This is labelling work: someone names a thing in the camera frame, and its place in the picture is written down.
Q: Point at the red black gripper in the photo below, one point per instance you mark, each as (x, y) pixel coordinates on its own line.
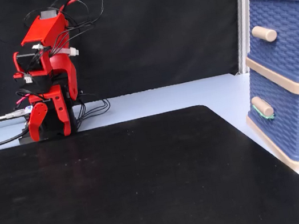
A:
(55, 93)

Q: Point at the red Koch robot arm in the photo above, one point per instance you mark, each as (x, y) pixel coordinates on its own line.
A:
(68, 68)

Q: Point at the lit controller circuit board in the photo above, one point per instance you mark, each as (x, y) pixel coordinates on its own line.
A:
(28, 109)

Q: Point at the black table mat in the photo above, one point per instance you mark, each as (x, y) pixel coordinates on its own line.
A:
(124, 197)

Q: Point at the black backdrop cloth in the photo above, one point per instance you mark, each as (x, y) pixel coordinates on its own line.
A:
(152, 30)

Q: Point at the green rubber band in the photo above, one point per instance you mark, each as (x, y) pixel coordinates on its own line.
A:
(266, 117)

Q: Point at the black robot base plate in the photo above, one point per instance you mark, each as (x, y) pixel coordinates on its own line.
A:
(25, 139)

